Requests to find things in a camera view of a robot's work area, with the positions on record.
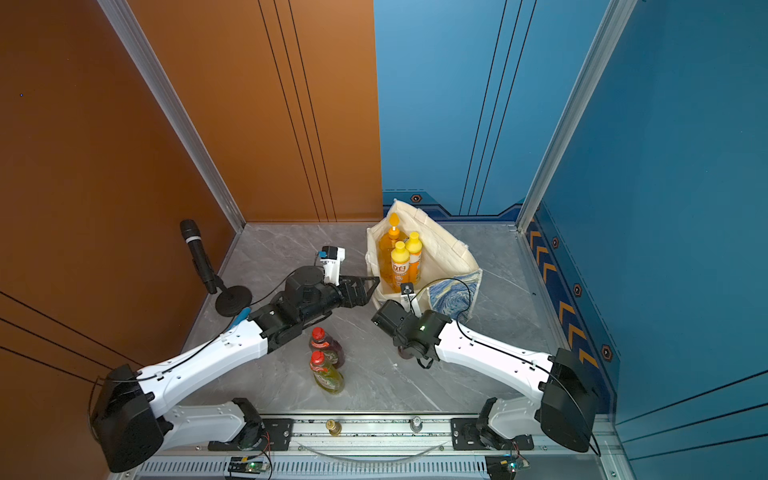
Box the silver knob on rail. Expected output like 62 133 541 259
409 416 423 434

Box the black microphone on stand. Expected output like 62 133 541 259
180 219 252 317

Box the starry night canvas tote bag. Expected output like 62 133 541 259
365 200 483 318

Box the brass knob on rail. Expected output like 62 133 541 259
325 419 342 437

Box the orange bottle yellow cap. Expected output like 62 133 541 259
390 241 411 292
405 231 423 284

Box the green soap bottle red cap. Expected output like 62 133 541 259
309 350 345 394

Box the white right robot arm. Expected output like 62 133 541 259
372 300 600 453

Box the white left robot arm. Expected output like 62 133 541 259
90 266 380 473

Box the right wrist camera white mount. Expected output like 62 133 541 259
400 282 422 317

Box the dark red soap bottle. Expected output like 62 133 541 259
309 327 345 368
398 347 414 360

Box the circuit board right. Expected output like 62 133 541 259
485 456 530 480

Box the green circuit board left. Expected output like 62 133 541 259
227 456 272 479

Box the large orange dish soap bottle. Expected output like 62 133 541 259
377 213 406 290

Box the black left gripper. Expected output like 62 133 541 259
298 274 379 328

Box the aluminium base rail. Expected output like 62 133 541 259
118 412 634 479

